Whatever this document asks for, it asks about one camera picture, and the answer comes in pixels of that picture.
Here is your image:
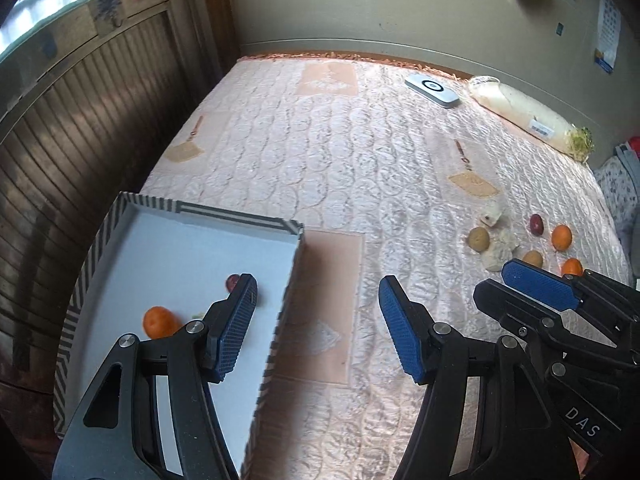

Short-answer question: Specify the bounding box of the striped cardboard box tray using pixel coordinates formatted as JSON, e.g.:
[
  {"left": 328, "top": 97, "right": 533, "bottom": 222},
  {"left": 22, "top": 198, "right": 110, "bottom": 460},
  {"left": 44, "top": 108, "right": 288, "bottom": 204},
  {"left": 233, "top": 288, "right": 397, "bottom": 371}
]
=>
[{"left": 52, "top": 191, "right": 305, "bottom": 480}]

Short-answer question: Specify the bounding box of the wrapped white daikon radish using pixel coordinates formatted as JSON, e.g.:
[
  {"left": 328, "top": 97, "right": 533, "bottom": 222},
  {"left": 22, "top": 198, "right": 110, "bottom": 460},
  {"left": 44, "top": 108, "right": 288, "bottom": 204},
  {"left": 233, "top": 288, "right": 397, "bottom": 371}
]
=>
[{"left": 467, "top": 76, "right": 596, "bottom": 163}]

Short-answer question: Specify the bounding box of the grey bag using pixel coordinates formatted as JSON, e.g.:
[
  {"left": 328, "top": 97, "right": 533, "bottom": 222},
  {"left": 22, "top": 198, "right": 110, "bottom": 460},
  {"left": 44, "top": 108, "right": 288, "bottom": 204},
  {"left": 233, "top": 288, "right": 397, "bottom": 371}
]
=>
[{"left": 614, "top": 142, "right": 640, "bottom": 181}]

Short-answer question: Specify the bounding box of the wall calendar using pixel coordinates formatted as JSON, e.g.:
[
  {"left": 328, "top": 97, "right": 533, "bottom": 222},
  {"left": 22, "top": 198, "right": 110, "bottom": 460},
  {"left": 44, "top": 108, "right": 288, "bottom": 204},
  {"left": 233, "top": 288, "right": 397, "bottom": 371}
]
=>
[{"left": 594, "top": 0, "right": 622, "bottom": 74}]

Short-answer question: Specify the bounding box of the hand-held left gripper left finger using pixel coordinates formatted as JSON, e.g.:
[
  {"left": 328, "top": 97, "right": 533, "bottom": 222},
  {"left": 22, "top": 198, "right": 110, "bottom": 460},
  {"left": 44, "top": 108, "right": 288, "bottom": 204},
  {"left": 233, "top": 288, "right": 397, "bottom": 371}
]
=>
[{"left": 52, "top": 274, "right": 259, "bottom": 480}]

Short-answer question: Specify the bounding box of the white flat device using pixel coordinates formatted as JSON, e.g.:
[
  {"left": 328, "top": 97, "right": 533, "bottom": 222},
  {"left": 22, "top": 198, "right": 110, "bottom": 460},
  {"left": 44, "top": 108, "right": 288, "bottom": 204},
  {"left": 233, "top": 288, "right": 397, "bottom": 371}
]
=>
[{"left": 404, "top": 73, "right": 460, "bottom": 108}]

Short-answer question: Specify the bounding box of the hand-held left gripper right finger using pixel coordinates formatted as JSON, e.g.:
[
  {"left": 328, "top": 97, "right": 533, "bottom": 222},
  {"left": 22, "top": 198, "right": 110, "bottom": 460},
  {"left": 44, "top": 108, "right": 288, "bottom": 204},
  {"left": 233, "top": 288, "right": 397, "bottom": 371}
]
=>
[{"left": 378, "top": 275, "right": 576, "bottom": 480}]

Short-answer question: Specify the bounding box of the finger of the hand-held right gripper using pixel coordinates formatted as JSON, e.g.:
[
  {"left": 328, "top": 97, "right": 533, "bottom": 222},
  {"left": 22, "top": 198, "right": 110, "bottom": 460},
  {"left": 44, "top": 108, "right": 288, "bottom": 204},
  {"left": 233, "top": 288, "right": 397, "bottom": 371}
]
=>
[
  {"left": 473, "top": 279, "right": 566, "bottom": 346},
  {"left": 501, "top": 258, "right": 640, "bottom": 356}
]

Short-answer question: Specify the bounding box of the floral cloth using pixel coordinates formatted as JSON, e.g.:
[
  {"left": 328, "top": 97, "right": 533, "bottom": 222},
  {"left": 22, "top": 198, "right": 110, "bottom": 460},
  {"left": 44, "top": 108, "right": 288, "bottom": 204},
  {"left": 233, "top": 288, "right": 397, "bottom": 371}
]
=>
[{"left": 595, "top": 157, "right": 640, "bottom": 277}]

